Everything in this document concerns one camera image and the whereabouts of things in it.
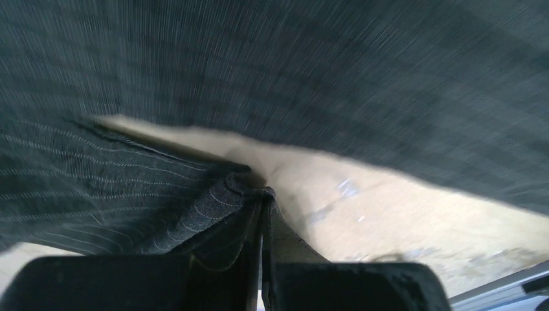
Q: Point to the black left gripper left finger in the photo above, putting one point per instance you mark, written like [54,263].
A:
[128,283]

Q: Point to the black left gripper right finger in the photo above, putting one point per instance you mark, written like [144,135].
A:
[295,277]

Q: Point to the dark pinstriped button shirt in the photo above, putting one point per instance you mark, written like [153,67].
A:
[378,131]

